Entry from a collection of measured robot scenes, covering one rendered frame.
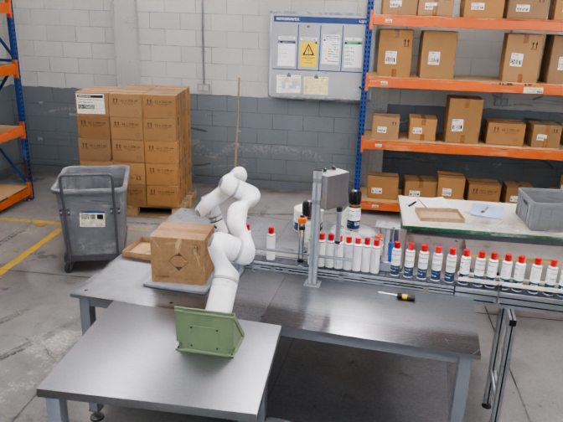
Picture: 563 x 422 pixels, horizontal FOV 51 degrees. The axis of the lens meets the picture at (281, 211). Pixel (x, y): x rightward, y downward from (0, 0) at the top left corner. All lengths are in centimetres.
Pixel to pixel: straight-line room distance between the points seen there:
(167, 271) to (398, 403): 148
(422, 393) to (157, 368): 165
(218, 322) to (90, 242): 298
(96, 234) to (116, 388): 299
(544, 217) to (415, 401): 183
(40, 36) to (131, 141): 252
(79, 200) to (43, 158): 366
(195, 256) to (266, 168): 475
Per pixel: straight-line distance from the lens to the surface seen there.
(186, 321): 267
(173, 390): 252
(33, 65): 871
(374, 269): 340
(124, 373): 264
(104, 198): 527
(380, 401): 353
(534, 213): 466
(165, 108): 646
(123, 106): 657
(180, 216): 438
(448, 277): 340
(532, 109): 784
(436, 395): 365
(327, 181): 309
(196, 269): 324
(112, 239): 543
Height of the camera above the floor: 230
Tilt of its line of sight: 19 degrees down
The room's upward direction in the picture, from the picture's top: 2 degrees clockwise
